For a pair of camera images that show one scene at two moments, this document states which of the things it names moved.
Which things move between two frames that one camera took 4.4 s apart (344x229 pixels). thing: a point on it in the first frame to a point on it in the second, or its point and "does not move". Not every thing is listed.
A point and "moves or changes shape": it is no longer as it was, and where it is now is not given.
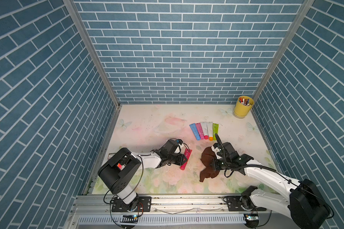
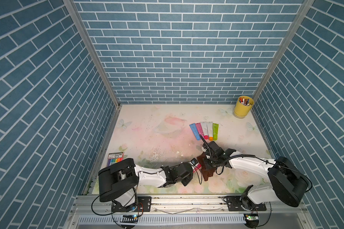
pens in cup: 244,101 does not move
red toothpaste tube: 187,152 to 198,165
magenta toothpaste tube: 200,130 does not move
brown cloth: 207,155 moves or changes shape
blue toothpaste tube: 194,128 does not move
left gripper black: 180,157 to 188,179
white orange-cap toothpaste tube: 209,125 does not move
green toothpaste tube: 215,127 does not move
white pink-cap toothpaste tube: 204,126 does not move
